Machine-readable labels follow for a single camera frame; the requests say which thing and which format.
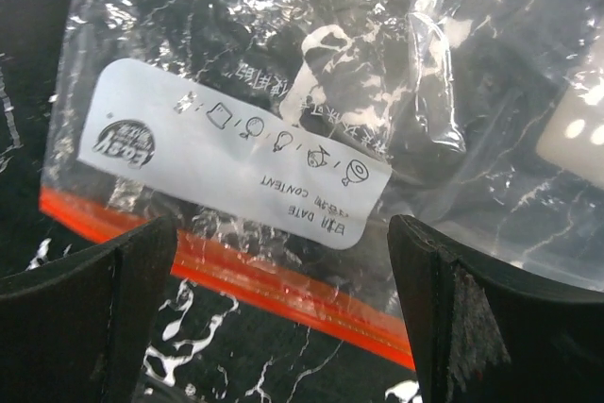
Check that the white plastic basket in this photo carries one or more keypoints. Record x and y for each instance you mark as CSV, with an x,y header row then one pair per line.
x,y
573,136

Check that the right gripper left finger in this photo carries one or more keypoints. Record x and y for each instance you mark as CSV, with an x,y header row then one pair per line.
x,y
76,329

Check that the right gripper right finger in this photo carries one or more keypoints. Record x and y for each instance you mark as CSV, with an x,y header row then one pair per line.
x,y
483,330

